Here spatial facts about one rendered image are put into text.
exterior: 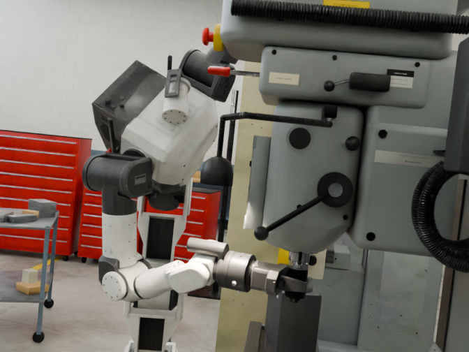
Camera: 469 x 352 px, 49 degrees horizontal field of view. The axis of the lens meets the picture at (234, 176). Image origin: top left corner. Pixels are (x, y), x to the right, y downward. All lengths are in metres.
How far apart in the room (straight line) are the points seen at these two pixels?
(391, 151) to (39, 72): 10.61
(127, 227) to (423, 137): 0.75
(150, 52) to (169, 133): 9.31
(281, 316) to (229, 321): 1.50
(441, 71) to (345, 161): 0.26
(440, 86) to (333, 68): 0.21
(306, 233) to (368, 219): 0.13
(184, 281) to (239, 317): 1.81
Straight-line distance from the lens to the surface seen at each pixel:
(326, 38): 1.07
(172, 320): 1.82
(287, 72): 1.06
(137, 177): 1.34
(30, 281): 4.21
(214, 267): 1.23
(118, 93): 1.48
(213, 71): 1.29
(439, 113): 1.10
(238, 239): 2.94
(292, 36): 1.06
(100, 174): 1.36
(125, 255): 1.40
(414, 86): 1.09
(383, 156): 1.06
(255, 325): 1.84
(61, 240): 6.37
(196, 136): 1.43
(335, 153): 1.08
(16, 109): 11.58
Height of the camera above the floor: 1.52
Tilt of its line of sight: 3 degrees down
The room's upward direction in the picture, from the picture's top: 6 degrees clockwise
